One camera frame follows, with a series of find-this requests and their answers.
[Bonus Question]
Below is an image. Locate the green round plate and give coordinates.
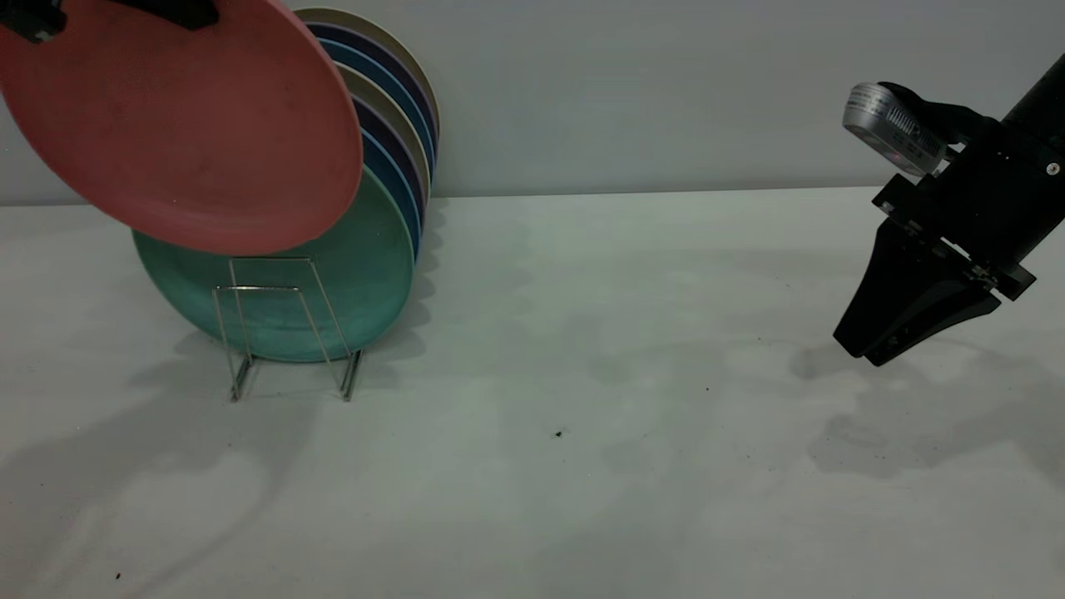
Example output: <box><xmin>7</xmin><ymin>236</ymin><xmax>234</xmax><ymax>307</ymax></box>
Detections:
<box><xmin>133</xmin><ymin>166</ymin><xmax>416</xmax><ymax>364</ymax></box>

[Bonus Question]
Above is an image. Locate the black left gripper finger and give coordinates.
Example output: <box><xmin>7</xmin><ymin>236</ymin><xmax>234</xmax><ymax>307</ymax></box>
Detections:
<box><xmin>0</xmin><ymin>0</ymin><xmax>67</xmax><ymax>44</ymax></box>

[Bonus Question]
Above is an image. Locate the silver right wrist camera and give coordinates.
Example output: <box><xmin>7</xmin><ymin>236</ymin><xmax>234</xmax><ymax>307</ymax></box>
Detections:
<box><xmin>843</xmin><ymin>81</ymin><xmax>999</xmax><ymax>177</ymax></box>

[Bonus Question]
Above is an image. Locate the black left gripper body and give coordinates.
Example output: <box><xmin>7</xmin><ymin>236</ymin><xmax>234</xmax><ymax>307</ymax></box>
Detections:
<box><xmin>108</xmin><ymin>0</ymin><xmax>220</xmax><ymax>32</ymax></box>

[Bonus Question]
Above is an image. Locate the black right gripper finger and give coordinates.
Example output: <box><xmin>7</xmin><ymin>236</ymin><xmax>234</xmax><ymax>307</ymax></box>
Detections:
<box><xmin>834</xmin><ymin>220</ymin><xmax>974</xmax><ymax>359</ymax></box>
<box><xmin>861</xmin><ymin>279</ymin><xmax>1002</xmax><ymax>368</ymax></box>

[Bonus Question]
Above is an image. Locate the pink round plate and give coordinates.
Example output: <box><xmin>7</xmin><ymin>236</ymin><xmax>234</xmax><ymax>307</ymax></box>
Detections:
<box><xmin>0</xmin><ymin>0</ymin><xmax>364</xmax><ymax>256</ymax></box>

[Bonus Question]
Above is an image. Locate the dark purple round plate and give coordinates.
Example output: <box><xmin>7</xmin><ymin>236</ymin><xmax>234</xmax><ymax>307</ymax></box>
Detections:
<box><xmin>306</xmin><ymin>22</ymin><xmax>439</xmax><ymax>151</ymax></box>
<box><xmin>351</xmin><ymin>96</ymin><xmax>428</xmax><ymax>232</ymax></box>

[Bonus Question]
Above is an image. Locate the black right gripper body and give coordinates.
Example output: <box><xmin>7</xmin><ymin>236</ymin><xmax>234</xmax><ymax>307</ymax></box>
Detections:
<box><xmin>872</xmin><ymin>121</ymin><xmax>1065</xmax><ymax>301</ymax></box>

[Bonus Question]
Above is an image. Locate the blue round plate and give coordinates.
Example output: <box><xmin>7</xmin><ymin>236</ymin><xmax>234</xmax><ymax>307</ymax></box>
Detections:
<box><xmin>319</xmin><ymin>39</ymin><xmax>437</xmax><ymax>171</ymax></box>
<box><xmin>359</xmin><ymin>129</ymin><xmax>424</xmax><ymax>260</ymax></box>

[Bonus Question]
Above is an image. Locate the metal wire plate rack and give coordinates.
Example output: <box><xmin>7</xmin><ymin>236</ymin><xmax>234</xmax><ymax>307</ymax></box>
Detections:
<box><xmin>213</xmin><ymin>256</ymin><xmax>364</xmax><ymax>404</ymax></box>

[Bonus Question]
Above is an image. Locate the beige round plate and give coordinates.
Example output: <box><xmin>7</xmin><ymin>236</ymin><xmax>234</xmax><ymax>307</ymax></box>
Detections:
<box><xmin>337</xmin><ymin>62</ymin><xmax>433</xmax><ymax>209</ymax></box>
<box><xmin>293</xmin><ymin>7</ymin><xmax>441</xmax><ymax>142</ymax></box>

